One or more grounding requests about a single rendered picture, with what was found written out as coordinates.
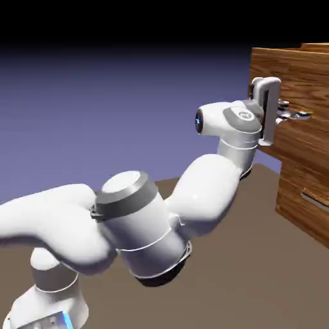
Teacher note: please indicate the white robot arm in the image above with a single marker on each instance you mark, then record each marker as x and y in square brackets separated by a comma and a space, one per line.
[138, 221]

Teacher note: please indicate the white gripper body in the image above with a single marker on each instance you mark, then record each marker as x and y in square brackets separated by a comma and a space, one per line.
[271, 108]

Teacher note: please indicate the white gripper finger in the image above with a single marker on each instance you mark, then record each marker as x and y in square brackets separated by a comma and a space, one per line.
[279, 120]
[283, 103]

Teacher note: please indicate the wooden cabinet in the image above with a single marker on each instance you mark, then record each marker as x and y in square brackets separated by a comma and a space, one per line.
[316, 46]

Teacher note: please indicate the wooden drawer front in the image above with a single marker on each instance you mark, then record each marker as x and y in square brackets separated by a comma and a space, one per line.
[303, 74]
[295, 218]

